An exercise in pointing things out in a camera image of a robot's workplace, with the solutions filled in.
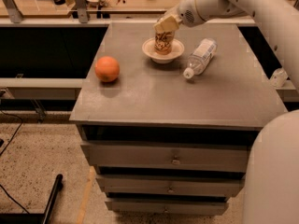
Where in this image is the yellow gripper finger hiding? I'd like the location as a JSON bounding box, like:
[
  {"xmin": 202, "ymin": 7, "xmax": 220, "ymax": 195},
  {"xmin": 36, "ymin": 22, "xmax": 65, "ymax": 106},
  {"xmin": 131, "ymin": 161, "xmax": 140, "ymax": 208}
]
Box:
[
  {"xmin": 153, "ymin": 15, "xmax": 182, "ymax": 34},
  {"xmin": 157, "ymin": 10, "xmax": 177, "ymax": 22}
]

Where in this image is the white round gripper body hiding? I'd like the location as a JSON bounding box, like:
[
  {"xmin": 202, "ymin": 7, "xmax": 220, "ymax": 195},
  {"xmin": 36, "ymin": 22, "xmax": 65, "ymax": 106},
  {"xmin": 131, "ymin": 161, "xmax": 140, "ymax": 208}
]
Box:
[{"xmin": 177, "ymin": 0, "xmax": 224, "ymax": 27}]

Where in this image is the orange soda can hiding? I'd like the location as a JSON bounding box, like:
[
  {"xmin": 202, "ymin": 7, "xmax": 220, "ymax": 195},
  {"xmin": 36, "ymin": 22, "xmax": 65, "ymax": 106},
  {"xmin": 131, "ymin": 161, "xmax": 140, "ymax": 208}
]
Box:
[{"xmin": 154, "ymin": 32, "xmax": 175, "ymax": 55}]

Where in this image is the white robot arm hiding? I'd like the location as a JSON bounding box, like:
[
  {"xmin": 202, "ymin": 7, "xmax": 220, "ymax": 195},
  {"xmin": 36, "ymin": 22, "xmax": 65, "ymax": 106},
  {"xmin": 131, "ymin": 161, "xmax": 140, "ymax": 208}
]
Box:
[{"xmin": 154, "ymin": 0, "xmax": 299, "ymax": 224}]

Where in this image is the white paper bowl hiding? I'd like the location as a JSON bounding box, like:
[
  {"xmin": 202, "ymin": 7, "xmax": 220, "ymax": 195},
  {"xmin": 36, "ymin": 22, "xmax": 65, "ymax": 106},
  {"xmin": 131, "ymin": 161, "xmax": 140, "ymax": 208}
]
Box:
[{"xmin": 142, "ymin": 38, "xmax": 184, "ymax": 64}]

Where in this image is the clear plastic water bottle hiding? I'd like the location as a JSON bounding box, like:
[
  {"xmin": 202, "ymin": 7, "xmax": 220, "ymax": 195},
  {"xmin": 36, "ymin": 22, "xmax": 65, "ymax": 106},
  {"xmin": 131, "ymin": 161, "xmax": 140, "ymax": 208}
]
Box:
[{"xmin": 183, "ymin": 38, "xmax": 218, "ymax": 79}]

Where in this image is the orange fruit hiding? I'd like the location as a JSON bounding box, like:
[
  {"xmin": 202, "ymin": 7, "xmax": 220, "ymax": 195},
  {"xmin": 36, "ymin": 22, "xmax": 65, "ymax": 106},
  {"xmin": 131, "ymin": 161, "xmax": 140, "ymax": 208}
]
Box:
[{"xmin": 94, "ymin": 56, "xmax": 120, "ymax": 82}]

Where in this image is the grey drawer cabinet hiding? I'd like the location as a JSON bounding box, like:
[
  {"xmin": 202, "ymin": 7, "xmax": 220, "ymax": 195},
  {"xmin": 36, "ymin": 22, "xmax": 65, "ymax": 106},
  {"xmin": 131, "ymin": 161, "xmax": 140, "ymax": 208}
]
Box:
[{"xmin": 71, "ymin": 22, "xmax": 285, "ymax": 215}]

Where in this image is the black metal stand leg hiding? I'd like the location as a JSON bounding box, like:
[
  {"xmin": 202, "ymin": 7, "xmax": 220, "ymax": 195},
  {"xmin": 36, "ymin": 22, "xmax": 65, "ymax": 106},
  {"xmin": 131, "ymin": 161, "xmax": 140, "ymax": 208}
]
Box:
[{"xmin": 0, "ymin": 174, "xmax": 64, "ymax": 224}]

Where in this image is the black floor cable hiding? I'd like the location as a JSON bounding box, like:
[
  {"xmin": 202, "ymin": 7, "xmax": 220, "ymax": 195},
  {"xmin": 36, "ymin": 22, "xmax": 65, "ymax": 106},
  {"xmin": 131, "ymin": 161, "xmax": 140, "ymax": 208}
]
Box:
[{"xmin": 0, "ymin": 109, "xmax": 31, "ymax": 215}]

